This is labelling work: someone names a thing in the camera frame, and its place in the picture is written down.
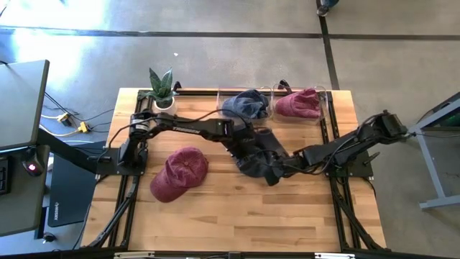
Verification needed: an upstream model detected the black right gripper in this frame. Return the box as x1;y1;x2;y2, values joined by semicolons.
265;150;312;187

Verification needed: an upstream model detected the clear plastic bin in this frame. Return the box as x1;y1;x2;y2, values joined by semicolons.
217;85;273;125
271;84;329;126

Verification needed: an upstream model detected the dark navy denim cap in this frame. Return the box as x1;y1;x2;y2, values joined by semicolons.
233;124;291;180

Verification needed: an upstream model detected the maroon cap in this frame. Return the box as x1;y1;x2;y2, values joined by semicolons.
149;146;210;203
275;88;322;119

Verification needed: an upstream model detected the snake plant in white pot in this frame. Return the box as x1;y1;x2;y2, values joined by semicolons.
138;67;180;117

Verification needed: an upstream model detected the person's shoe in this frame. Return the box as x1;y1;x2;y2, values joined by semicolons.
316;0;341;17

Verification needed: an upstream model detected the black diagonal desk bar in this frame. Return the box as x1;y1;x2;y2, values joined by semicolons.
35;128;100;173

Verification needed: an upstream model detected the black laptop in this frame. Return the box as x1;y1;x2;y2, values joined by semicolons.
47;154;98;228

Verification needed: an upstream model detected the black computer mouse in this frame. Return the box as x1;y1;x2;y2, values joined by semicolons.
21;147;46;178

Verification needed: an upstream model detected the grey desk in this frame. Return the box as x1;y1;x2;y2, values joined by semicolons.
0;143;50;238

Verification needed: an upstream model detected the black keyboard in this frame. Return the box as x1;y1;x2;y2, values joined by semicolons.
0;156;12;196

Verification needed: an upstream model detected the black aluminium extrusion frame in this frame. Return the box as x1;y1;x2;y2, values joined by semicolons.
0;88;460;259

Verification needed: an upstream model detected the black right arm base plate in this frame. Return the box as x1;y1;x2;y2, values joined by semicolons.
321;149;374;178

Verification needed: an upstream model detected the silver bracket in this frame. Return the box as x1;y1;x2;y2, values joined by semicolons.
114;250;156;259
314;252;357;259

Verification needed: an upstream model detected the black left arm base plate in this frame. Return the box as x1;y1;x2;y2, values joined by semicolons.
95;147;149;176

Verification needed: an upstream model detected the grey metal table frame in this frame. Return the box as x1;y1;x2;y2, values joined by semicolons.
397;91;460;212

